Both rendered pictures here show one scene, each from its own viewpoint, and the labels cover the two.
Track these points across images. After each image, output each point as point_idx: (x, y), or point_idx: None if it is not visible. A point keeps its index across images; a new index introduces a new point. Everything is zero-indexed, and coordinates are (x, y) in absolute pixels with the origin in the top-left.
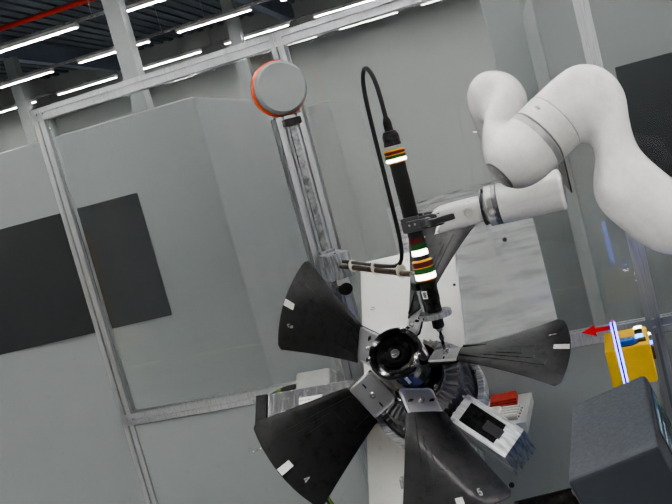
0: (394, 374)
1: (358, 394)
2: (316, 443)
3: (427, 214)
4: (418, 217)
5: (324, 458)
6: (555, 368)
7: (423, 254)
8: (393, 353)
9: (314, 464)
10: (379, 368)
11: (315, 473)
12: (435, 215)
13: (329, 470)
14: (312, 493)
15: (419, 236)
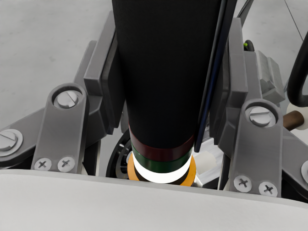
0: (109, 165)
1: None
2: (126, 106)
3: (71, 134)
4: (63, 86)
5: (127, 118)
6: None
7: (136, 167)
8: (128, 155)
9: (125, 112)
10: (123, 141)
11: (124, 116)
12: (223, 190)
13: (127, 126)
14: (121, 120)
15: (133, 131)
